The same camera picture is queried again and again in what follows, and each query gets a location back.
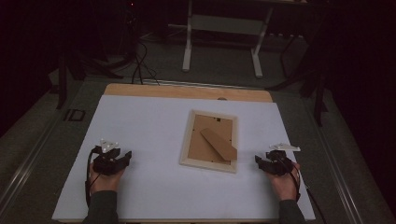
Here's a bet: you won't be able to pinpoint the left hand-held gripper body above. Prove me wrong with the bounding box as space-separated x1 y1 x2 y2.
92 138 126 176

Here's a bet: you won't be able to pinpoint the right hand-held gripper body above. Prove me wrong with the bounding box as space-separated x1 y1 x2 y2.
264 142 302 177

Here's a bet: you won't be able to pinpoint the wooden picture frame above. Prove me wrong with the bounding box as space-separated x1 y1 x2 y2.
178 108 239 175

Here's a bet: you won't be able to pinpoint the person's left hand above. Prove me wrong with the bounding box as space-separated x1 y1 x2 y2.
89 161 126 194

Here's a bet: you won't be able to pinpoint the person's right hand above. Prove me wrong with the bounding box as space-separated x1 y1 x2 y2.
265 161 302 203

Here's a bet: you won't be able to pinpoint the white table mat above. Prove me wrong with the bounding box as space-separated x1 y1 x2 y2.
51 94 317 222

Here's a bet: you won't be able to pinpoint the black metal stand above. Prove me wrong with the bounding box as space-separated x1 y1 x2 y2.
55 49 124 110
265 31 330 128

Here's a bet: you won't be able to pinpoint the white metal stand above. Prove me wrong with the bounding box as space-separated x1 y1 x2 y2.
181 0 275 79

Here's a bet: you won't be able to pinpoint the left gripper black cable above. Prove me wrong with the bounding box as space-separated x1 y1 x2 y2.
84 146 103 208

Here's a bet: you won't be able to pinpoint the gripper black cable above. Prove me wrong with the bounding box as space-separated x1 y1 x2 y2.
84 146 103 208
279 157 303 203

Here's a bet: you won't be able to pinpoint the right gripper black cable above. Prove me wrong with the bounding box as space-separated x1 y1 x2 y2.
279 157 303 203

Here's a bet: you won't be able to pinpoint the thin black cable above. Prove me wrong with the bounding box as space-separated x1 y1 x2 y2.
305 186 328 224

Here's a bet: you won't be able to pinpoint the black rectangular floor bracket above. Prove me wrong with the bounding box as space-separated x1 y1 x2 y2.
63 108 87 122

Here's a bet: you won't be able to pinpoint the metal floor rail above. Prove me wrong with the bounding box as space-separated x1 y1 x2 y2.
0 118 64 213
304 101 366 224

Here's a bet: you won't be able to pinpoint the black floor cables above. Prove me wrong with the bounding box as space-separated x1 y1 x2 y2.
130 39 162 87

